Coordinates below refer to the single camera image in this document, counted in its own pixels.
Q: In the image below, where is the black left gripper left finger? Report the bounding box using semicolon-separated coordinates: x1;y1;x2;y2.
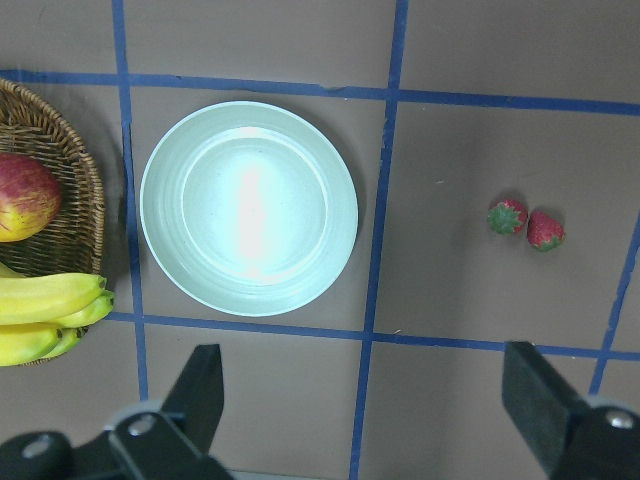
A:
110;344;232;479

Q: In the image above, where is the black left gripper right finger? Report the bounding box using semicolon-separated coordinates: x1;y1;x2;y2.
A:
501;341;639;479

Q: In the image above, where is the red strawberry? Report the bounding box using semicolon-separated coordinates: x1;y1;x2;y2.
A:
487;198;529;235
527;210;565;252

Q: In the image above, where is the light green plate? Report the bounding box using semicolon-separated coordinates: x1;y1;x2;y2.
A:
139;101;359;317

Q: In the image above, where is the yellow banana bunch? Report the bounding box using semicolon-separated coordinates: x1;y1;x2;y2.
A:
1;265;114;367

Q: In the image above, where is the brown wicker basket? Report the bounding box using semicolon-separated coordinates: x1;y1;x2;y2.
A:
0;77;107;369

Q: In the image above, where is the red yellow apple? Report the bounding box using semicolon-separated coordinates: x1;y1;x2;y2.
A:
1;153;62;243

